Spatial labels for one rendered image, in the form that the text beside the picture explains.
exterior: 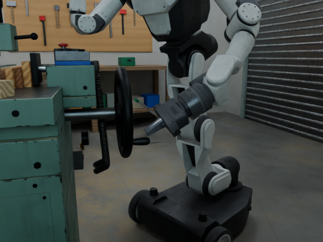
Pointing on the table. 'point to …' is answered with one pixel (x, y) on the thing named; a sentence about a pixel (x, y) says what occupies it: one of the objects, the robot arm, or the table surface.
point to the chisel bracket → (8, 38)
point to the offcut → (6, 88)
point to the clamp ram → (37, 67)
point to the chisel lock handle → (27, 36)
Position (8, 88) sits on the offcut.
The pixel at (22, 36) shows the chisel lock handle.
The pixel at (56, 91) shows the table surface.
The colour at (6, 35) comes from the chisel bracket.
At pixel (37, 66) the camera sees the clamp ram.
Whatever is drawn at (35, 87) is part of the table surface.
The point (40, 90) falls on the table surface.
